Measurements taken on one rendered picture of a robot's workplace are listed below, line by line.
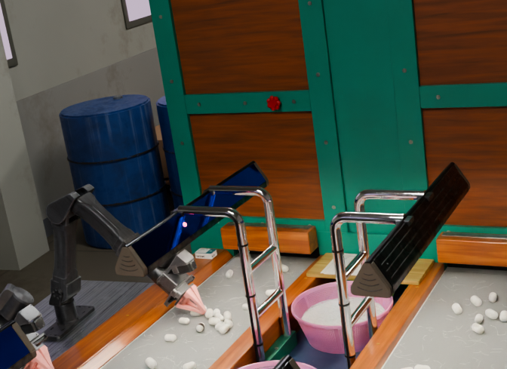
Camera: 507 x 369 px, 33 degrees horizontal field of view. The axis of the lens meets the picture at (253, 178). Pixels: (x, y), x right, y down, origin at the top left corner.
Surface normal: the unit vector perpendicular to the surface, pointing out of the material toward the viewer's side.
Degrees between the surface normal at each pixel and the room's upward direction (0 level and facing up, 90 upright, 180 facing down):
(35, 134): 90
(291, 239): 90
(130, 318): 0
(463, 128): 90
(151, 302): 0
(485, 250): 90
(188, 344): 0
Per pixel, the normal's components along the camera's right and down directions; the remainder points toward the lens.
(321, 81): -0.45, 0.32
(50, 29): 0.92, -0.01
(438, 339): -0.14, -0.95
